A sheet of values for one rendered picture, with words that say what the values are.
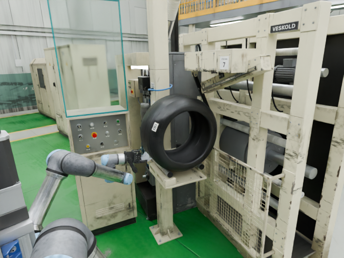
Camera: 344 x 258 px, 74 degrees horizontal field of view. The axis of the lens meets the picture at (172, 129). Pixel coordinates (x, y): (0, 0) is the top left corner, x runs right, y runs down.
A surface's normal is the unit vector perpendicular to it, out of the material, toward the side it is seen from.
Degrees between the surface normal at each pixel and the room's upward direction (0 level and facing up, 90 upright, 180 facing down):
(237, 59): 90
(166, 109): 52
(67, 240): 23
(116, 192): 89
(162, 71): 90
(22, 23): 90
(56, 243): 2
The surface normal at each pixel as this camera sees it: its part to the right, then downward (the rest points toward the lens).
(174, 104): 0.04, -0.45
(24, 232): 0.69, 0.19
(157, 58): 0.43, 0.25
